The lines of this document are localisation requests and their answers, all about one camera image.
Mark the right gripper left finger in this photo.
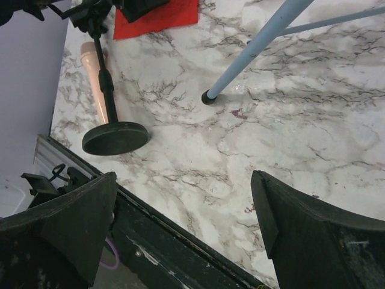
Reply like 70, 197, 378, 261
1, 172, 117, 288

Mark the pink microphone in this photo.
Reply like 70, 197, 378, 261
80, 42, 110, 125

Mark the black microphone stand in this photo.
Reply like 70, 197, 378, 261
48, 1, 150, 156

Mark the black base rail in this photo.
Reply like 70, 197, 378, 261
20, 135, 265, 289

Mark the red music sheet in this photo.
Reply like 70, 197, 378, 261
113, 0, 199, 40

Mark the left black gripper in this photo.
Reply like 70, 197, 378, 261
115, 0, 169, 23

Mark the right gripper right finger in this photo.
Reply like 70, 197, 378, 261
251, 170, 384, 288

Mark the light blue music stand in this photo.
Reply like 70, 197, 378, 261
201, 0, 384, 105

